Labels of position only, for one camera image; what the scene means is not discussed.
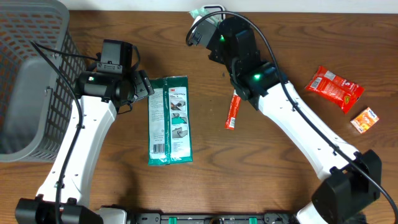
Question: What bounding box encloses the dark green packet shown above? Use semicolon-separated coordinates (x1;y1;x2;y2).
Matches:
148;77;193;166

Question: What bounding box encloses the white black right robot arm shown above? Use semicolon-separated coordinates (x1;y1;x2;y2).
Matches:
192;13;382;223

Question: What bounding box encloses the red snack bag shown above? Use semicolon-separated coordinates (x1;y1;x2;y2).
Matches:
305;66;364;114

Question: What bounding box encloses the small red Nescafe packet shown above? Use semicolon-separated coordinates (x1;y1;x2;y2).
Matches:
224;91;242;130

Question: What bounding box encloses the light green wet wipes pack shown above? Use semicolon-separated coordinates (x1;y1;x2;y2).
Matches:
189;8;224;26

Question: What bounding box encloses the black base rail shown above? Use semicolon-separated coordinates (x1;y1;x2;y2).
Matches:
99;205;368;224

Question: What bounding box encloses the white barcode scanner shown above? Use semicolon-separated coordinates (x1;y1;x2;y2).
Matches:
201;4;226;14

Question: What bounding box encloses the grey plastic shopping basket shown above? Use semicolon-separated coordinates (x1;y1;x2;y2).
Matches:
1;1;86;162

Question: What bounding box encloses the small orange tissue pack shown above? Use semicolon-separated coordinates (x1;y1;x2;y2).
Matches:
351;107;379;134

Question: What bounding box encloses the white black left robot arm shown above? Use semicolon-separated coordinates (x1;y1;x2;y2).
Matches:
15;70;154;223

